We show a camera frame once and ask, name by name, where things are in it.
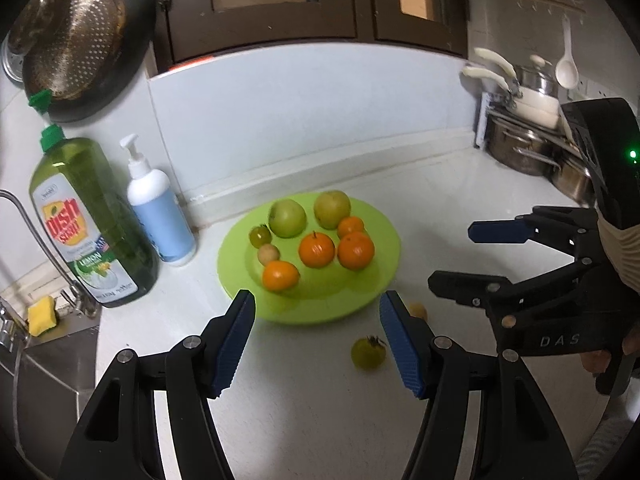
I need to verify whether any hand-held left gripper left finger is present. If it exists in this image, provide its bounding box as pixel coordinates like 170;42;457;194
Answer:
60;289;257;480

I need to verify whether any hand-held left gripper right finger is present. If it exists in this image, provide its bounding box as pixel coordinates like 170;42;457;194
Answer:
379;290;583;480

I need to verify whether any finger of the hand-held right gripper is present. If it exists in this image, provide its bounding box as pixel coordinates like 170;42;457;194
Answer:
428;257;602;312
467;205;602;262

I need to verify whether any small smooth orange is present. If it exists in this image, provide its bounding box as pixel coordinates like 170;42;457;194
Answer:
262;260;301;292

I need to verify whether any green plate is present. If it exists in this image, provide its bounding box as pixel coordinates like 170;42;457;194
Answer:
216;195;403;326

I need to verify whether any tangerine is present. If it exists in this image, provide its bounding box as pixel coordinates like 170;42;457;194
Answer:
337;231;376;271
337;216;366;239

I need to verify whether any large smooth orange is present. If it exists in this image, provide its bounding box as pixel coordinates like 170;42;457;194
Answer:
298;231;336;268

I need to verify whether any green apple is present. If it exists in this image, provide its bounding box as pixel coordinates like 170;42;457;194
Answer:
269;199;307;239
313;190;352;230

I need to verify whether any person's right hand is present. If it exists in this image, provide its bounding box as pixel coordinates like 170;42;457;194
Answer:
581;325;640;377

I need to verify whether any cream pan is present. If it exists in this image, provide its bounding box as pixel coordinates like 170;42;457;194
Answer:
461;64;562;129

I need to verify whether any white ladle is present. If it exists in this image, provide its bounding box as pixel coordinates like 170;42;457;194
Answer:
555;15;580;89

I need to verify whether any white pot rack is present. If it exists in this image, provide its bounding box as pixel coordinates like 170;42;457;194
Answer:
475;92;501;149

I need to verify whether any lidded steel pot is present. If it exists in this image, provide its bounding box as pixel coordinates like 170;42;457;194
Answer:
517;54;559;96

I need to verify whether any white pump bottle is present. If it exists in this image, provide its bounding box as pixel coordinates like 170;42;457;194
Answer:
120;133;197;267

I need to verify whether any chrome faucet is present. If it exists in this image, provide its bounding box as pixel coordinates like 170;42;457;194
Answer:
0;190;101;319
0;297;29;356

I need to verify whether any steel sink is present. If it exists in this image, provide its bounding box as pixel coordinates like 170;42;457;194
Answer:
0;310;103;466

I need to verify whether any yellow sponge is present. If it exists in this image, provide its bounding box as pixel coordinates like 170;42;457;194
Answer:
27;296;60;337

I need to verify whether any green dish soap bottle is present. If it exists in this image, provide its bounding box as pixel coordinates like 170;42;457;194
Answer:
27;90;160;308

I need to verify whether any dark wooden cabinet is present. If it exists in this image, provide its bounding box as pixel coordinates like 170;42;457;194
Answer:
152;0;468;73

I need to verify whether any metal colander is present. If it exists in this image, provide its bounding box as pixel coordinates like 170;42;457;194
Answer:
9;0;127;102

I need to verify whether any white wall socket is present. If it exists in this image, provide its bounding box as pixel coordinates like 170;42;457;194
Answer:
570;77;614;102

